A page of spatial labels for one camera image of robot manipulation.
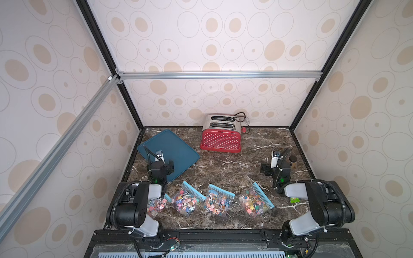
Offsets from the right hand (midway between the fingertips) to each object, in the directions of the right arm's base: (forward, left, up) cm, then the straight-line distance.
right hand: (277, 161), depth 94 cm
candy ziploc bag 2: (-24, +50, -3) cm, 56 cm away
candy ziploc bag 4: (-23, +15, -4) cm, 28 cm away
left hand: (-3, +66, +4) cm, 66 cm away
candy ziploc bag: (-28, +66, -2) cm, 71 cm away
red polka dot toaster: (+11, +34, +12) cm, 37 cm away
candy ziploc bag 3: (-24, +34, -3) cm, 42 cm away
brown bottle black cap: (0, -8, +3) cm, 9 cm away
